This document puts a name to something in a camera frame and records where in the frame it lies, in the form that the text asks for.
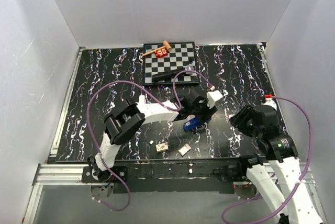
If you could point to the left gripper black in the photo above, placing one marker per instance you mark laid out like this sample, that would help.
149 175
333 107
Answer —
208 112

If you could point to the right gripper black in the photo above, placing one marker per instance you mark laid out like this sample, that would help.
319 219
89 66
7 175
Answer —
246 112

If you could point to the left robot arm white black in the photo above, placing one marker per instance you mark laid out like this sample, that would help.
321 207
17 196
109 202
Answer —
122 123

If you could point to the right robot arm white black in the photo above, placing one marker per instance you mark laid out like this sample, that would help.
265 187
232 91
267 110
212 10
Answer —
288 199

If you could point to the black microphone silver grille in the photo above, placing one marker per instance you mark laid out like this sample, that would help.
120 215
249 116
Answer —
169 74

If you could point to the black white chessboard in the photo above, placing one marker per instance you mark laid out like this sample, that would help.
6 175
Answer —
179 57

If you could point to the white staple box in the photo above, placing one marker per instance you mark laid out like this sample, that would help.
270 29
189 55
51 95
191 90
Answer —
162 147

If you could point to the red dice block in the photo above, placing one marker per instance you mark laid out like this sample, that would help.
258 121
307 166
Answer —
161 53

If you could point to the wooden mallet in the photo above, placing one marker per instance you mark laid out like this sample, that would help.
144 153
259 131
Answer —
165 46

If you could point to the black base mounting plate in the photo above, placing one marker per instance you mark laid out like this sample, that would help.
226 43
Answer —
221 175

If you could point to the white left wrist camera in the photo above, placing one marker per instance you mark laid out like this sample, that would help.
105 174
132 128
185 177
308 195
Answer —
213 97

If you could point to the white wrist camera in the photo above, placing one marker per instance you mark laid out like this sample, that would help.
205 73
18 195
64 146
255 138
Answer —
213 97
269 101

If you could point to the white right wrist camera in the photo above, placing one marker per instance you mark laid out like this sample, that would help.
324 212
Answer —
269 101

